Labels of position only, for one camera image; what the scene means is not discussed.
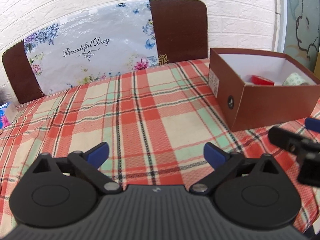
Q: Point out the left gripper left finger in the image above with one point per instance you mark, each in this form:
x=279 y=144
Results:
x=86 y=166

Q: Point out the plaid bed blanket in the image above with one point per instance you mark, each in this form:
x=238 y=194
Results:
x=155 y=121

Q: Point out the floral plastic-wrapped pillow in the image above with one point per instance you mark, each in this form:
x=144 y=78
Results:
x=93 y=45

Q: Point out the clear patterned packing tape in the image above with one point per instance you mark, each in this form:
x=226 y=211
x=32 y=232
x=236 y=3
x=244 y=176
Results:
x=294 y=79

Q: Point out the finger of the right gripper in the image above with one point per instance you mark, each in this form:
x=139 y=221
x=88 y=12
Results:
x=312 y=124

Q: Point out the red tape roll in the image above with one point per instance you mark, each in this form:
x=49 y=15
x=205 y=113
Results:
x=262 y=81

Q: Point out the brown cardboard shoe box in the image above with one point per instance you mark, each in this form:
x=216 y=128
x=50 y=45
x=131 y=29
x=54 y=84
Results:
x=245 y=105

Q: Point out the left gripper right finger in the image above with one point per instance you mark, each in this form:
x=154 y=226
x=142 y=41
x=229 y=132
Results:
x=224 y=164

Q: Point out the blue tissue pack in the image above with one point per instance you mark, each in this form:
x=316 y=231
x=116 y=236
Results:
x=8 y=113

